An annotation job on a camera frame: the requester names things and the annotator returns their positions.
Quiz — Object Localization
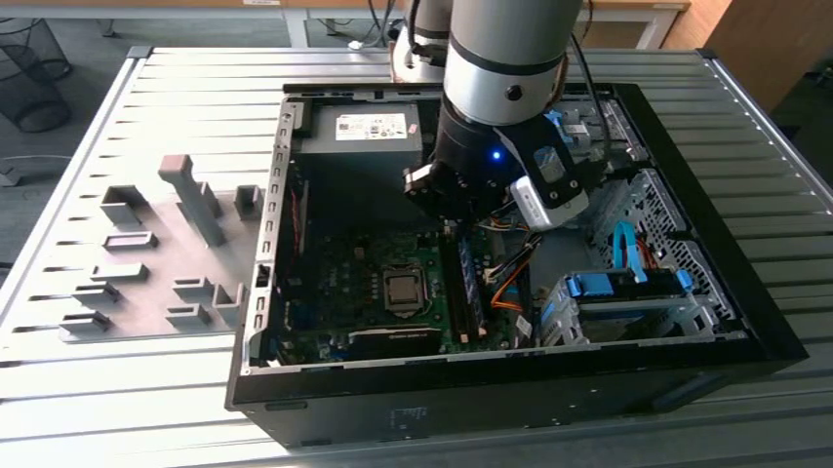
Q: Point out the red black twisted wire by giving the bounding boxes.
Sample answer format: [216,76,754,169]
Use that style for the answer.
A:
[288,184,308,255]

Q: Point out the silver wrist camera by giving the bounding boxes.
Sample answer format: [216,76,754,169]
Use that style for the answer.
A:
[509,175,591,233]

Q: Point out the grey power supply unit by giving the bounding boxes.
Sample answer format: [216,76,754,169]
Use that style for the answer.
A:
[302,102,439,230]

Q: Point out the green motherboard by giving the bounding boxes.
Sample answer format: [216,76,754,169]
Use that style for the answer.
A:
[279,226,515,365]

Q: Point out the orange flat wire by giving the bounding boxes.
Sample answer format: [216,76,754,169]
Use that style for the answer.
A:
[490,281,523,312]

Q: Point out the silver side camera bracket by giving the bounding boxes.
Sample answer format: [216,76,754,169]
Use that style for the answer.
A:
[401,164,437,197]

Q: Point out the black wire waste basket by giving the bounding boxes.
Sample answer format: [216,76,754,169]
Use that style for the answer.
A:
[0,18,74,134]

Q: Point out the grey metal drive cage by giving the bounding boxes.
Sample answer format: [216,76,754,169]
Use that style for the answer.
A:
[551,95,652,206]

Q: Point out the black PC case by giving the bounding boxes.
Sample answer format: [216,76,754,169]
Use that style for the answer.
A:
[224,81,809,449]

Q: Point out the grey metal disk bay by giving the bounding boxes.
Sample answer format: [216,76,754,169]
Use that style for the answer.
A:
[538,270,725,346]

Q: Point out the grey parts rack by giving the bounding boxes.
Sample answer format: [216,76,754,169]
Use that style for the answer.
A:
[58,154,270,345]

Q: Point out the white framed wooden desk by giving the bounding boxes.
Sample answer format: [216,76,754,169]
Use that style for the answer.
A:
[0,0,405,50]
[582,0,693,51]

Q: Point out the black RAM slot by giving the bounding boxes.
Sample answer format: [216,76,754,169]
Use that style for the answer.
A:
[439,226,465,342]

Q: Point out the CPU with silver top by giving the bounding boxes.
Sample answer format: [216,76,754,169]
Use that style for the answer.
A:
[387,275,422,303]

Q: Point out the black cable bundle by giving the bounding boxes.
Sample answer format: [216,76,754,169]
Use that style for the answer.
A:
[485,168,644,289]

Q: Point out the brown wooden cabinet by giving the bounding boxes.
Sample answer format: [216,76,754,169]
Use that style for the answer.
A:
[662,0,833,113]

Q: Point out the blue flat wire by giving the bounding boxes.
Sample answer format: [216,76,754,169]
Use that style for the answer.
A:
[613,221,650,284]

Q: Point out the hard disk in blue carrier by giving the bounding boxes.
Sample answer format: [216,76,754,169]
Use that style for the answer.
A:
[563,269,694,299]

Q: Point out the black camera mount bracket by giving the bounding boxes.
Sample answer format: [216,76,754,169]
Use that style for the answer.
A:
[493,121,591,209]

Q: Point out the black graphics card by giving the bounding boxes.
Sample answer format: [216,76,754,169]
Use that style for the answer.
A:
[347,326,443,360]

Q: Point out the blue plastic drive latch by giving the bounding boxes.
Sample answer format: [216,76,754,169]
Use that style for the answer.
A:
[543,109,578,150]

